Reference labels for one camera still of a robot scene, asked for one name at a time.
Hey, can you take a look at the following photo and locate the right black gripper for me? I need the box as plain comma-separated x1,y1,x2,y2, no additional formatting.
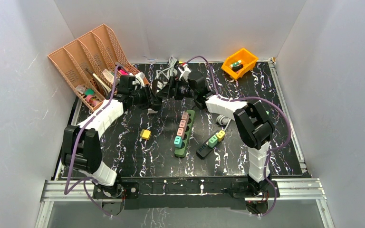
156,76,197,100

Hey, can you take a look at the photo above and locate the pink plug adapter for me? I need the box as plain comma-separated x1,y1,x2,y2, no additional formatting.
181,112,189,121
176,127,185,138
179,120,187,131

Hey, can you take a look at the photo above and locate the yellow plug adapter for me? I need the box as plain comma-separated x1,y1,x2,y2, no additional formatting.
140,129,152,140

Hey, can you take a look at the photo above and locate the dark green power strip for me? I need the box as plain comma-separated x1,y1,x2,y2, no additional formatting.
174,110,195,158

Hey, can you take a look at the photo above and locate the teal plug adapter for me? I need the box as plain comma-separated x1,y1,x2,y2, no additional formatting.
173,136,183,149

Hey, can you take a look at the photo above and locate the black power strip with USB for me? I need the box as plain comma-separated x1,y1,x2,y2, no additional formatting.
196,133,221,160

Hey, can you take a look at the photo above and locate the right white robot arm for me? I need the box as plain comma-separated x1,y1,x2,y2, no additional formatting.
152,76,275,197

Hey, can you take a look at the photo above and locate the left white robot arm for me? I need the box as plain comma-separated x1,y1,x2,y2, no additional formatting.
61,73,162,198

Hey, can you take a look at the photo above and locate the orange plastic bin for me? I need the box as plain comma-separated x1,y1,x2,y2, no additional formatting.
221,48,259,80

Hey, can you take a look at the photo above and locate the peach desk file organizer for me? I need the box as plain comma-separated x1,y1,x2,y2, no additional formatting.
48,24,139,112

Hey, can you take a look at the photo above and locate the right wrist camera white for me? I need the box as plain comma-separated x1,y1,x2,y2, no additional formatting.
177,63,191,81

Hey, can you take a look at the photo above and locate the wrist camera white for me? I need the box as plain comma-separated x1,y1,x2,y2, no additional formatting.
134,72,145,87
177,63,191,81

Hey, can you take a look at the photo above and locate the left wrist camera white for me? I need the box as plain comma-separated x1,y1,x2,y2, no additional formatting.
134,72,145,87

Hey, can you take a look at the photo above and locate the grey coiled cable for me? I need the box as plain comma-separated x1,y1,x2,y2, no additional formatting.
216,114,235,133

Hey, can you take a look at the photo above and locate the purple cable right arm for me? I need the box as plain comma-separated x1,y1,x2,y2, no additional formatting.
185,56,292,217

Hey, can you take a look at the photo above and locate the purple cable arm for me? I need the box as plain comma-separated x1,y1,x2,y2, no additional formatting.
185,56,292,217
64,64,130,218

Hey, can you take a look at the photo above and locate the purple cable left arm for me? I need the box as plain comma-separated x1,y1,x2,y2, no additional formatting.
64,64,130,218

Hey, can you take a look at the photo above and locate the aluminium frame rail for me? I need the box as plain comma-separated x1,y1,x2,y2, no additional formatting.
36,177,335,228

